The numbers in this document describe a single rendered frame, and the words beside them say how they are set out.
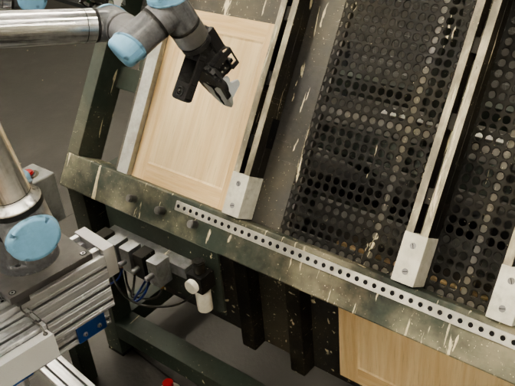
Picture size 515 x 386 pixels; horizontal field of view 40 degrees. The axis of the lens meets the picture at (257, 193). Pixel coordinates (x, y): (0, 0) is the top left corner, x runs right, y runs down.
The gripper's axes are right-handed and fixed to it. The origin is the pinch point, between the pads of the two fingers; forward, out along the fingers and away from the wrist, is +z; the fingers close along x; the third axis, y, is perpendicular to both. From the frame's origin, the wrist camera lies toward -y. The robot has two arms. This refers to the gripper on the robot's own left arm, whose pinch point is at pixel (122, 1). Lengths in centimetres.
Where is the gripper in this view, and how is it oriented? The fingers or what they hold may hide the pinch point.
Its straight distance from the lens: 233.3
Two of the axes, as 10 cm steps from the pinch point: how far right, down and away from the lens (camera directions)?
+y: -0.5, 9.6, -2.9
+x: 8.4, -1.1, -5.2
